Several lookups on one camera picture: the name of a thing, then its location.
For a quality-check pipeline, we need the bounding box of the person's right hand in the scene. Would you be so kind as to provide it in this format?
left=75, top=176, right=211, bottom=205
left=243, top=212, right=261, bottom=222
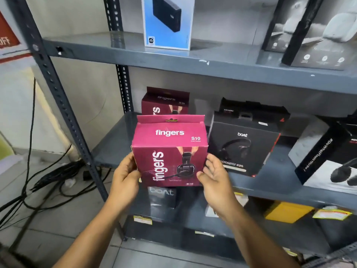
left=197, top=153, right=241, bottom=220

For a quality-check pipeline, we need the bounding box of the person's left hand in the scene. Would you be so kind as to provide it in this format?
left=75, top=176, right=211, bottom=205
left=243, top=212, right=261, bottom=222
left=109, top=152, right=142, bottom=210

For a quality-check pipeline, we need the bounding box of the magenta headset box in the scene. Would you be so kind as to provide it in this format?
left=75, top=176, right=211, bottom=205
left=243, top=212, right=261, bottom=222
left=131, top=114, right=209, bottom=188
left=141, top=86, right=190, bottom=115

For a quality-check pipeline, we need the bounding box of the person's right forearm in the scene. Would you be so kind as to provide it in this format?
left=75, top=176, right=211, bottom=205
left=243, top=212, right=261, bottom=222
left=223, top=207, right=301, bottom=268

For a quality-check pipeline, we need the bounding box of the person's left forearm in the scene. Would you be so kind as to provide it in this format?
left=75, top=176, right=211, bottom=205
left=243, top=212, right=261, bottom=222
left=52, top=199, right=131, bottom=268

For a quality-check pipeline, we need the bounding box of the small black product box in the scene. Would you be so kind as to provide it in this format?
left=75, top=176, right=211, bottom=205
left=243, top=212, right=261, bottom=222
left=147, top=186, right=177, bottom=210

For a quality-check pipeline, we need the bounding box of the white product box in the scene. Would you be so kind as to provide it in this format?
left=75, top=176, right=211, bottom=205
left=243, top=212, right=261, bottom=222
left=205, top=192, right=249, bottom=218

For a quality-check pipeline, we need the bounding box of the black power adapter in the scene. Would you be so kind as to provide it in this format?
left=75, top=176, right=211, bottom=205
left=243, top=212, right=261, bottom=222
left=83, top=168, right=101, bottom=182

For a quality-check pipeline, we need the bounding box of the black box with yellow label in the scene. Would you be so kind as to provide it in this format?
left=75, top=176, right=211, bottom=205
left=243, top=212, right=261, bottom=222
left=124, top=215, right=183, bottom=244

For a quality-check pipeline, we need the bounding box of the yellow product box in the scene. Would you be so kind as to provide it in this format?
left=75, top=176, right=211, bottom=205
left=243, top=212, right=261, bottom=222
left=264, top=201, right=315, bottom=224

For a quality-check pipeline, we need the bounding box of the grey metal shelf rack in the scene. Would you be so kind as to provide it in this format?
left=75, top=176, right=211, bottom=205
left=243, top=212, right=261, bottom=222
left=5, top=0, right=357, bottom=268

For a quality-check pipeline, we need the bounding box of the black and white headphone box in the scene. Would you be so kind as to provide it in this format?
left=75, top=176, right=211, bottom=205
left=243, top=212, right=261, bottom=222
left=288, top=114, right=357, bottom=196

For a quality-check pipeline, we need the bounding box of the yellow labelled packet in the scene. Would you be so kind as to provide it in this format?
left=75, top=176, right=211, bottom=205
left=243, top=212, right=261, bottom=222
left=312, top=207, right=353, bottom=221

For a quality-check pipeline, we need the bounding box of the blue power bank box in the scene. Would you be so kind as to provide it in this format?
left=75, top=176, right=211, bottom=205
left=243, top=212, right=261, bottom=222
left=141, top=0, right=196, bottom=51

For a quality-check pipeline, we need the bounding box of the black and white earbuds box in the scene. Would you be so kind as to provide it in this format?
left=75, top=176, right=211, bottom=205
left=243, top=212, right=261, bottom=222
left=281, top=0, right=357, bottom=71
left=261, top=0, right=311, bottom=53

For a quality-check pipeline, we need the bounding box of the red and white poster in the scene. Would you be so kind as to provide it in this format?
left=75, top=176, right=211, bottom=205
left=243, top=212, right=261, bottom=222
left=0, top=10, right=32, bottom=64

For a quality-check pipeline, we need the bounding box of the bundle of black cables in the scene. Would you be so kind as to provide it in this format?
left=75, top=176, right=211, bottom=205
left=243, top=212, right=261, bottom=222
left=0, top=77, right=112, bottom=230

